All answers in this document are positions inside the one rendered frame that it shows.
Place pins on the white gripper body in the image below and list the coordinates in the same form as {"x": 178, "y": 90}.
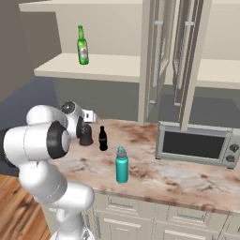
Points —
{"x": 94, "y": 117}

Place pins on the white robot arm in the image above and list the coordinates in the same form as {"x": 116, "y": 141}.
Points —
{"x": 40, "y": 181}

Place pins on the beige base cabinet door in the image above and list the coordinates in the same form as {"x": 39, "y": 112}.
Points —
{"x": 125, "y": 228}
{"x": 184, "y": 234}

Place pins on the black cola bottle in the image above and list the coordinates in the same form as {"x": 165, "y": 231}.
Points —
{"x": 103, "y": 140}

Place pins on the teal water bottle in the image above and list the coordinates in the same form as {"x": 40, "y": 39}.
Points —
{"x": 122, "y": 168}

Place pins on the green beer bottle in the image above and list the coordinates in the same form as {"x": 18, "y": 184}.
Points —
{"x": 82, "y": 51}

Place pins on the beige drawer front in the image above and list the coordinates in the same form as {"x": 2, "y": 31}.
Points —
{"x": 140, "y": 207}
{"x": 215, "y": 218}

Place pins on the silver toaster oven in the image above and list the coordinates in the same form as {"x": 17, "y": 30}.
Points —
{"x": 193, "y": 146}

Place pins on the beige open wall cabinet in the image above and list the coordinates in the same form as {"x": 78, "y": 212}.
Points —
{"x": 103, "y": 67}
{"x": 218, "y": 73}

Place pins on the beige wall cabinet door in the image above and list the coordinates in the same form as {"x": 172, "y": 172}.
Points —
{"x": 145, "y": 62}
{"x": 197, "y": 62}

